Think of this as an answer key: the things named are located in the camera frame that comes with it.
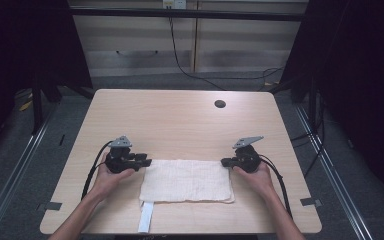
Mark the person's left hand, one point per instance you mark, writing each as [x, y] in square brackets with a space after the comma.
[108, 181]

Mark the plain beige cabinet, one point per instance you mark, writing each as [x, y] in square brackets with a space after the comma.
[246, 40]

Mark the yellow floor item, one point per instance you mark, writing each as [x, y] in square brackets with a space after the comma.
[25, 106]

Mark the black table grommet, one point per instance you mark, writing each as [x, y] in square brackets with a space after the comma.
[220, 103]

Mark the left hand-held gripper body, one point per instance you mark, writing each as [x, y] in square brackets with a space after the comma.
[116, 163]

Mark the person's right hand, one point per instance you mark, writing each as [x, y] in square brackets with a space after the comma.
[260, 180]

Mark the grey tape piece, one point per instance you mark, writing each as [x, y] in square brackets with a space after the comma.
[51, 206]
[311, 202]

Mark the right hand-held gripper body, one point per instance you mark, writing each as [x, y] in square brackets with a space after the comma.
[248, 160]

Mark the black horizontal bar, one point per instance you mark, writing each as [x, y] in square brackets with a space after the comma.
[130, 12]

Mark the black stand post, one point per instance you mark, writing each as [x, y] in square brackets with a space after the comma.
[37, 106]

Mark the white wall socket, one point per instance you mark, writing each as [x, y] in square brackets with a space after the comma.
[174, 4]

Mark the dark curtain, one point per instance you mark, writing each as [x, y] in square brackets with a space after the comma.
[363, 83]
[20, 50]

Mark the black floor tape strip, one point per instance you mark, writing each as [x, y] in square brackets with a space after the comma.
[62, 140]

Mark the white towel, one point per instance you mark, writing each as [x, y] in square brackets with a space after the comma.
[186, 180]

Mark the metal floor rail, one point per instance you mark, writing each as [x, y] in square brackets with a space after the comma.
[10, 186]
[333, 180]

